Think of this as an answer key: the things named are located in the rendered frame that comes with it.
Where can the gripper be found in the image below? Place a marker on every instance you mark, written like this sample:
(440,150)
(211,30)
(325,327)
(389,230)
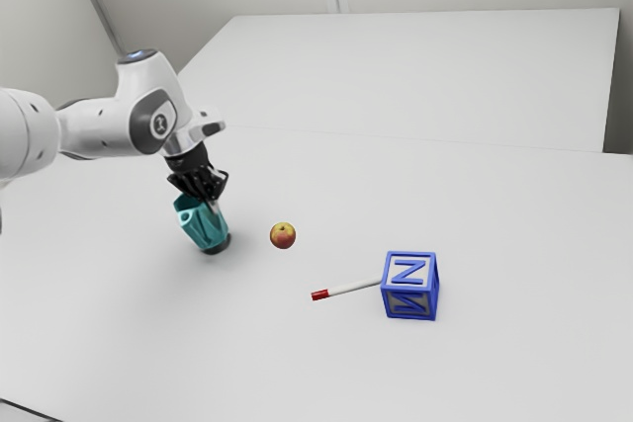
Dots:
(194,176)

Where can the teal faceted mug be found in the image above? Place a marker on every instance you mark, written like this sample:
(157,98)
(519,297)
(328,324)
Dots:
(204,227)

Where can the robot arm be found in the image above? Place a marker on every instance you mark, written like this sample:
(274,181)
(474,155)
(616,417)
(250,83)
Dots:
(94,120)

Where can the red yellow apple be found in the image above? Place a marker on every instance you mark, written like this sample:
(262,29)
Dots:
(283,235)

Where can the white pen with red cap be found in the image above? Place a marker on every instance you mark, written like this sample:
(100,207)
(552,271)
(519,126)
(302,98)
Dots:
(341,289)

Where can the blue letter block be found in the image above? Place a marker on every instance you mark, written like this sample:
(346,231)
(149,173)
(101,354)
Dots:
(410,286)

